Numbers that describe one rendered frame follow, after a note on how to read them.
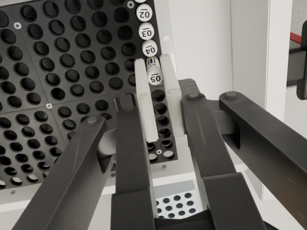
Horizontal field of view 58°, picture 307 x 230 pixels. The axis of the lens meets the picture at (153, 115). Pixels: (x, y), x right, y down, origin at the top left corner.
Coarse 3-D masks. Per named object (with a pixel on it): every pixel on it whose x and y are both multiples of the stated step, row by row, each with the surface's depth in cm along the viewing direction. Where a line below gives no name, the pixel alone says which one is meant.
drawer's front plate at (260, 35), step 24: (240, 0) 26; (264, 0) 21; (288, 0) 20; (240, 24) 27; (264, 24) 21; (288, 24) 21; (240, 48) 28; (264, 48) 22; (288, 48) 22; (240, 72) 29; (264, 72) 23; (264, 96) 24; (264, 192) 29
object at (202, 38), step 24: (0, 0) 27; (24, 0) 27; (168, 0) 28; (192, 0) 28; (216, 0) 28; (192, 24) 29; (216, 24) 29; (192, 48) 31; (216, 48) 31; (192, 72) 32; (216, 72) 32; (216, 96) 34; (168, 168) 33; (192, 168) 32; (240, 168) 32; (0, 192) 34; (24, 192) 33
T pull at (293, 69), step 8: (304, 24) 23; (304, 32) 24; (304, 40) 24; (296, 48) 24; (304, 48) 24; (288, 56) 24; (296, 56) 24; (304, 56) 24; (288, 64) 24; (296, 64) 24; (304, 64) 24; (288, 72) 24; (296, 72) 24; (304, 72) 25; (288, 80) 25; (304, 80) 25; (296, 88) 26; (304, 88) 25; (304, 96) 26
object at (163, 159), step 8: (152, 0) 22; (136, 8) 22; (152, 8) 22; (136, 16) 22; (152, 16) 23; (136, 24) 23; (152, 24) 23; (136, 32) 23; (144, 40) 23; (160, 48) 24; (144, 56) 24; (160, 56) 24; (160, 64) 25; (152, 88) 26; (160, 88) 26; (152, 96) 26; (160, 112) 27; (168, 112) 27; (168, 120) 27; (160, 128) 28; (168, 128) 28; (160, 136) 28; (168, 136) 28; (160, 144) 29; (176, 152) 29; (168, 160) 30
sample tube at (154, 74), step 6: (150, 60) 23; (156, 60) 23; (150, 66) 22; (156, 66) 22; (150, 72) 21; (156, 72) 21; (150, 78) 21; (156, 78) 21; (162, 78) 21; (156, 84) 21
